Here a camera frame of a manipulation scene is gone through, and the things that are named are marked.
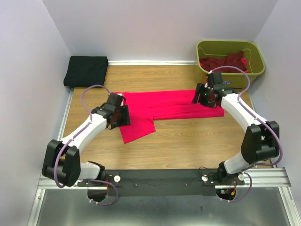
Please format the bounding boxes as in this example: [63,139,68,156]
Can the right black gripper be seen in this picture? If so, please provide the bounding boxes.
[191,82,215,108]

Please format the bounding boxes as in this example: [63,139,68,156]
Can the pink t shirt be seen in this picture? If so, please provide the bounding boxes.
[120,90,224,144]

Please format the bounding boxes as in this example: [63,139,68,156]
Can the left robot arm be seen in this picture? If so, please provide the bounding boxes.
[42,93,130,188]

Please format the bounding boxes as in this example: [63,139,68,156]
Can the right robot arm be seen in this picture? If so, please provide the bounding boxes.
[192,71,283,185]

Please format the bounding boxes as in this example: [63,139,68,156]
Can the olive green plastic bin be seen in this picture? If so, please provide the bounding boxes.
[196,40,265,89]

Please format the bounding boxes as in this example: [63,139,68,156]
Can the dark red t shirt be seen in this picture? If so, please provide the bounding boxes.
[199,51,248,73]

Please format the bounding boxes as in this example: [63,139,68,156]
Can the folded black t shirt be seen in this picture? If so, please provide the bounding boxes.
[63,56,109,88]

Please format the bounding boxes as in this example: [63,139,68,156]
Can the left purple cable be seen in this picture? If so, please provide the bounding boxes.
[54,85,119,206]

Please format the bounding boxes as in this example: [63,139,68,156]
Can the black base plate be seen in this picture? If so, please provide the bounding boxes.
[78,167,244,197]

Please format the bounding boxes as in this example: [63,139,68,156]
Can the aluminium frame rail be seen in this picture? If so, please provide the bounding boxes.
[27,87,293,226]

